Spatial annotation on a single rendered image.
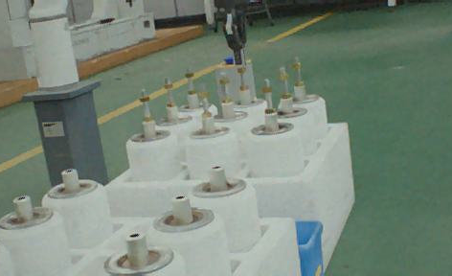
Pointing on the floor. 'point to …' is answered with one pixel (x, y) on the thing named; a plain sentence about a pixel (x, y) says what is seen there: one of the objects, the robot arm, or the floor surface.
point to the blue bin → (309, 246)
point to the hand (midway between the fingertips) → (239, 57)
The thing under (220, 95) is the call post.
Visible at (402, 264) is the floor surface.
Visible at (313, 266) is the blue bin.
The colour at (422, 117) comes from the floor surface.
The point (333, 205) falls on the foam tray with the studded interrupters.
